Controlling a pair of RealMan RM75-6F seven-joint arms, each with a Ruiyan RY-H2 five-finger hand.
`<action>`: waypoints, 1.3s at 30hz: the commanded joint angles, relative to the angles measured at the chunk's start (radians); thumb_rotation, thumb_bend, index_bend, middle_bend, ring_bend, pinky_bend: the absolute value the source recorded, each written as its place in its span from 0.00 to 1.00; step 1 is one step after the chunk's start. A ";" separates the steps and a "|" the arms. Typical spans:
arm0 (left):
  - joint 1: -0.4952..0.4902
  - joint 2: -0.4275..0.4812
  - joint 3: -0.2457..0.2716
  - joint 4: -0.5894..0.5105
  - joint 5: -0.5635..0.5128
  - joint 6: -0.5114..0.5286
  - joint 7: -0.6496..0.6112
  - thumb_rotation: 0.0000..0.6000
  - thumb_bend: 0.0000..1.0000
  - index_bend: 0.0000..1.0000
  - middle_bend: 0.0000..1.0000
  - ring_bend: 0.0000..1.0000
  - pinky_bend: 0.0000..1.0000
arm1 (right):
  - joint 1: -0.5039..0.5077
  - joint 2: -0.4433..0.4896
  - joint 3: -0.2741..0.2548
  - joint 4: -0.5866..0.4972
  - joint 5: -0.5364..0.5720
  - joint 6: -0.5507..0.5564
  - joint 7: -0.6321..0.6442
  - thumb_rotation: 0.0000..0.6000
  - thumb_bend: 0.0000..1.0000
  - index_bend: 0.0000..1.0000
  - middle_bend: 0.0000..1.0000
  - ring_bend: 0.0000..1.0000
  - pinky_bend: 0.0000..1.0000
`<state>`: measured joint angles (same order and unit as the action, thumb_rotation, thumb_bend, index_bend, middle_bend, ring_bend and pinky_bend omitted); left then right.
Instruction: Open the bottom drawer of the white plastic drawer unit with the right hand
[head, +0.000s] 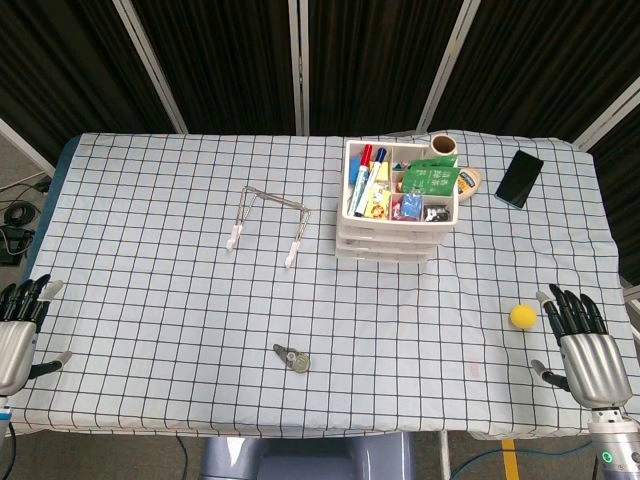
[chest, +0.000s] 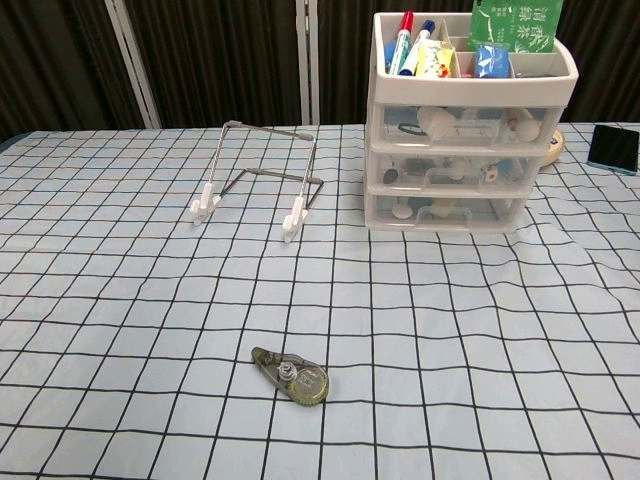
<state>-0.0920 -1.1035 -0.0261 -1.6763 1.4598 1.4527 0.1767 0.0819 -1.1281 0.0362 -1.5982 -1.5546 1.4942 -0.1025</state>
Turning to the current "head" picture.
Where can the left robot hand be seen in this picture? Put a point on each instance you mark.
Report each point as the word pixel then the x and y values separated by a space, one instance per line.
pixel 12 345

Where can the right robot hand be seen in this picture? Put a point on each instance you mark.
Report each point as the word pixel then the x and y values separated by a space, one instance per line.
pixel 592 365

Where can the clear drawer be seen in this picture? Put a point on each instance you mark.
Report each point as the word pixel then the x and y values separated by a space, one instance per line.
pixel 390 236
pixel 385 247
pixel 380 257

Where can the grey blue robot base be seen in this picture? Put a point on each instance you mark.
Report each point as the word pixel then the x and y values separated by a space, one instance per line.
pixel 300 460

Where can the clear bottom drawer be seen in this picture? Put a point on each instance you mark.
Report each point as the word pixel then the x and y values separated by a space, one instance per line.
pixel 380 257

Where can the clear top drawer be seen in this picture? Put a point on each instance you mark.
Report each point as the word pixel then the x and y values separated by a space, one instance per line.
pixel 390 236

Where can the yellow foam ball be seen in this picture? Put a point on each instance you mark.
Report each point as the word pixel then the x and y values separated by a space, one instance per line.
pixel 523 316

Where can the black power adapter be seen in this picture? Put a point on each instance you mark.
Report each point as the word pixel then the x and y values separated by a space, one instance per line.
pixel 12 245

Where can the checked light blue tablecloth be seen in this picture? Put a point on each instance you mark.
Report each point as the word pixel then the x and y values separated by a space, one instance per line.
pixel 150 300

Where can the white metal table leg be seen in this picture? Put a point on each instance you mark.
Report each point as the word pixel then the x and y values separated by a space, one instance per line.
pixel 445 455

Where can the black smartphone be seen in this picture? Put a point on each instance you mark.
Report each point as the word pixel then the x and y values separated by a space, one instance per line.
pixel 519 179

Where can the black binder clips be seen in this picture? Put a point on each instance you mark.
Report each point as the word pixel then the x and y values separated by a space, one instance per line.
pixel 436 212

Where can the blue white packet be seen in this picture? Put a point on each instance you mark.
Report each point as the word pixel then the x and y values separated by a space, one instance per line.
pixel 412 206

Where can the green tea packet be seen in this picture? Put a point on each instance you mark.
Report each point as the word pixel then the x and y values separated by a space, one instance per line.
pixel 427 180

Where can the red packet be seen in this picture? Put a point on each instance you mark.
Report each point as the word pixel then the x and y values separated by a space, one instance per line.
pixel 396 210

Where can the yellow cartoon packet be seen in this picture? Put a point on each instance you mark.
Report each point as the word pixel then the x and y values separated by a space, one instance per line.
pixel 380 205

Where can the brown cardboard tape roll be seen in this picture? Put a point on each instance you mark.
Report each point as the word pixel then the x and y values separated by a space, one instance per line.
pixel 434 149

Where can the blue cap whiteboard marker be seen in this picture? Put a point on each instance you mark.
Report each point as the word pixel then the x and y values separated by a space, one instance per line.
pixel 372 185

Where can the yellow sticky notes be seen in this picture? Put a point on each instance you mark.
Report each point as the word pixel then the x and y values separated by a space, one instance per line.
pixel 382 172

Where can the grey correction tape dispenser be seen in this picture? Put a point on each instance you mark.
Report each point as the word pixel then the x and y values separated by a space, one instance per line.
pixel 299 362

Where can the red cap whiteboard marker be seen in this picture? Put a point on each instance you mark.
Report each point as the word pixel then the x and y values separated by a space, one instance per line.
pixel 367 154

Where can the white drawer organizer with supplies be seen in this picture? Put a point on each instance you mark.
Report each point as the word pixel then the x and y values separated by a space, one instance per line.
pixel 395 226

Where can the black folding screen white frame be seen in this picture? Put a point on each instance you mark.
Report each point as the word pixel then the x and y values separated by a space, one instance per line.
pixel 225 60

